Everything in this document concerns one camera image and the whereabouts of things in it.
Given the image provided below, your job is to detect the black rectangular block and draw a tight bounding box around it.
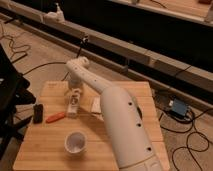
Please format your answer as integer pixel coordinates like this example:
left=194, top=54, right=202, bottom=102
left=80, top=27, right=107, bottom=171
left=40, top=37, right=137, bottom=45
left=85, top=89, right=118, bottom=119
left=33, top=104, right=43, bottom=124

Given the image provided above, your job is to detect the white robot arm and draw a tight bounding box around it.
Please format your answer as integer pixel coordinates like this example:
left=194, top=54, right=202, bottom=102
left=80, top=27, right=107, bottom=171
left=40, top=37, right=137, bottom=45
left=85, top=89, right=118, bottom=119
left=66, top=57, right=163, bottom=171

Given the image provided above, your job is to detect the wooden table board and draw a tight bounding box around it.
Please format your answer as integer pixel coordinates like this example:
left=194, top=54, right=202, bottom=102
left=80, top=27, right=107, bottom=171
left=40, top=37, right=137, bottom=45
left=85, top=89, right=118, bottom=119
left=13, top=81, right=170, bottom=171

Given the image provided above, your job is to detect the white paper cup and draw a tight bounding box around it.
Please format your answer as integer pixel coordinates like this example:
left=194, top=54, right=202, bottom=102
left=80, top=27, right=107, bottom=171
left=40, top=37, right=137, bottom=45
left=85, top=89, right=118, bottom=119
left=64, top=131, right=86, bottom=156

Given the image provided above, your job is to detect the blue power box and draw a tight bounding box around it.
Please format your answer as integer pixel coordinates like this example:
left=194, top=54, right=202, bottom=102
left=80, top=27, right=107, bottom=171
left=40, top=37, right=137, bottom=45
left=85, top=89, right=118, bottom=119
left=169, top=99, right=188, bottom=118

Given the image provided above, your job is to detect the black floor cable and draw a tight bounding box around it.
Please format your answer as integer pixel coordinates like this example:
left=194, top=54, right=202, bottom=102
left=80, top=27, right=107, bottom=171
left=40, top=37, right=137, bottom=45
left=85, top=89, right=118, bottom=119
left=23, top=36, right=90, bottom=82

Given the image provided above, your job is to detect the orange carrot toy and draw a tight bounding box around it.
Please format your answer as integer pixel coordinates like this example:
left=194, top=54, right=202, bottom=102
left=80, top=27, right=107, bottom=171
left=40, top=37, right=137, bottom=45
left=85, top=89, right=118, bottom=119
left=46, top=112, right=65, bottom=123

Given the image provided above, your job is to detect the white object on ledge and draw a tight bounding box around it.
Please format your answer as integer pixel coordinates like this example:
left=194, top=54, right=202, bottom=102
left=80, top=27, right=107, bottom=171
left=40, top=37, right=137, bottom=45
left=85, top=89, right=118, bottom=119
left=44, top=4, right=65, bottom=22

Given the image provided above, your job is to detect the black chair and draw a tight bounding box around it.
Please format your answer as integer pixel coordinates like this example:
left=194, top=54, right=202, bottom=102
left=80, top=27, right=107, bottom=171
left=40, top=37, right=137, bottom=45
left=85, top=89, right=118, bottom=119
left=0, top=44, right=36, bottom=160

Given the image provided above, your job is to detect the white sponge block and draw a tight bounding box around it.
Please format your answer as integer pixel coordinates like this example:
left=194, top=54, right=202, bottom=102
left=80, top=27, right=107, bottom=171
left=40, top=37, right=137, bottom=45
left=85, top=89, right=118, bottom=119
left=91, top=97, right=101, bottom=114

